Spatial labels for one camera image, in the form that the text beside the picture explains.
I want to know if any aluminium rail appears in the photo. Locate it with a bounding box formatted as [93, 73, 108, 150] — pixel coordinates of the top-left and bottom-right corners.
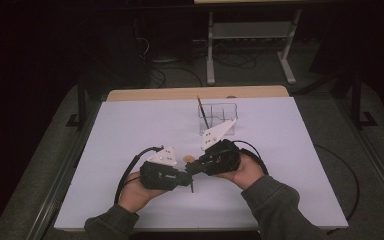
[333, 96, 384, 214]
[26, 99, 103, 240]

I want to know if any white table mat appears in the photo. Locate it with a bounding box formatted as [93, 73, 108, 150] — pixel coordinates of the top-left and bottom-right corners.
[53, 96, 349, 231]

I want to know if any thin black cable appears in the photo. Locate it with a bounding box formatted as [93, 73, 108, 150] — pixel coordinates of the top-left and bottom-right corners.
[314, 144, 361, 223]

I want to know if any black post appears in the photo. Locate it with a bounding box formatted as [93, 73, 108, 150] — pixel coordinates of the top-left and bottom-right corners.
[351, 68, 379, 130]
[65, 71, 88, 131]

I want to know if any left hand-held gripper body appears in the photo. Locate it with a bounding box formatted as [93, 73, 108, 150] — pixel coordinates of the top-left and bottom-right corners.
[139, 145, 183, 192]

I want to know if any white metal stand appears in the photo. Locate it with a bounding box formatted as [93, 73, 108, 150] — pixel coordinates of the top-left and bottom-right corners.
[206, 9, 303, 85]

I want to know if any person's left hand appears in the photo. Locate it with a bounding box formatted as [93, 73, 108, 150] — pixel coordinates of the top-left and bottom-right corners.
[117, 170, 168, 214]

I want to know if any clear acrylic organizer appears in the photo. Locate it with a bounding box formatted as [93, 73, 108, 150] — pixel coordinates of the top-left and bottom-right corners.
[198, 102, 239, 136]

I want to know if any black background cable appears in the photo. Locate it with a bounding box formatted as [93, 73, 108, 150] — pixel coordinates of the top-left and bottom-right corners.
[148, 65, 204, 89]

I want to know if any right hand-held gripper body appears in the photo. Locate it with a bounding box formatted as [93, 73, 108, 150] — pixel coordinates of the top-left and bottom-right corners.
[200, 118, 242, 177]

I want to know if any person's right hand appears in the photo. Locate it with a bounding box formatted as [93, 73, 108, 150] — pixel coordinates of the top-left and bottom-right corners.
[214, 153, 266, 191]

